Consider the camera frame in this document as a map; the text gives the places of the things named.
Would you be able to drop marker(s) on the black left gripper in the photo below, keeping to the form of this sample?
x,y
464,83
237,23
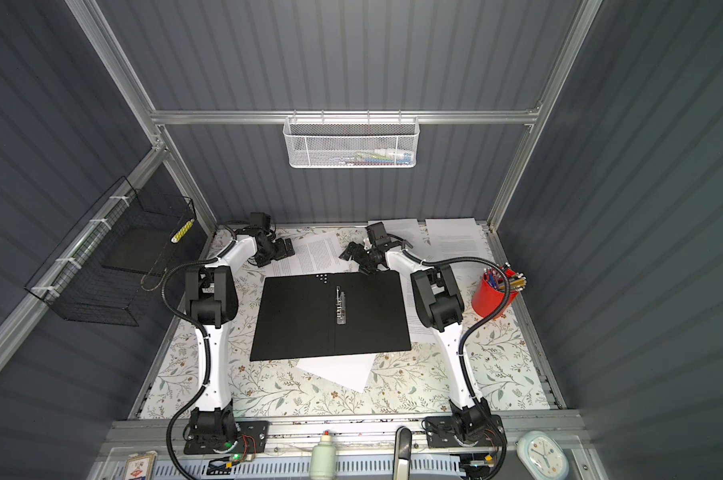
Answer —
x,y
282,253

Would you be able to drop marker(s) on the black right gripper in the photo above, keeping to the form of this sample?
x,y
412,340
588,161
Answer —
x,y
361,250

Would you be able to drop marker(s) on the printed paper sheet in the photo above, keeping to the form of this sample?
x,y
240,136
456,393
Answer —
x,y
410,230
314,254
459,237

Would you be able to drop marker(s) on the red folder with black inside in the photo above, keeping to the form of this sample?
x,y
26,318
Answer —
x,y
332,314

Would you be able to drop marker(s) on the printed paper sheet under right arm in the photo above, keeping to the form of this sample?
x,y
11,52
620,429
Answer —
x,y
417,332

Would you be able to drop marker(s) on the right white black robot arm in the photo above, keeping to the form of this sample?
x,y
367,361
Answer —
x,y
438,301

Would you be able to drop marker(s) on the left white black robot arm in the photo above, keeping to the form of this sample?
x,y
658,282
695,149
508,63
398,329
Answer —
x,y
212,302

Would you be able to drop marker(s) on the yellow marker in black basket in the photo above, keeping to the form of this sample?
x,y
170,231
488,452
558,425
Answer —
x,y
182,231

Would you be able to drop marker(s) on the blank white paper sheet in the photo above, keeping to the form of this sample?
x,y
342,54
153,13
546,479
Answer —
x,y
349,371

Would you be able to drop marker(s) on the red pen cup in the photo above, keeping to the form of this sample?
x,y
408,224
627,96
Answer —
x,y
490,299

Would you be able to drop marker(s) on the white plastic bottle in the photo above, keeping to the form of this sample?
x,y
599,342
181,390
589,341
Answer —
x,y
324,458

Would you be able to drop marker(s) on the small card box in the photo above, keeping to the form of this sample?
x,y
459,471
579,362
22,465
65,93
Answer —
x,y
140,466

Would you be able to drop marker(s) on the white analog clock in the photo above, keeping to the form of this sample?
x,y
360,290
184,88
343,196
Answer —
x,y
542,456

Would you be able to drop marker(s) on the white wire wall basket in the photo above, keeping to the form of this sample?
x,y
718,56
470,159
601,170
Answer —
x,y
352,145

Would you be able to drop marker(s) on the black wire side basket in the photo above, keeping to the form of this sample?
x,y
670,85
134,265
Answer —
x,y
110,271

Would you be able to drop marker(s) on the silver handle at front rail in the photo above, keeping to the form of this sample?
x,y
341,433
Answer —
x,y
402,455

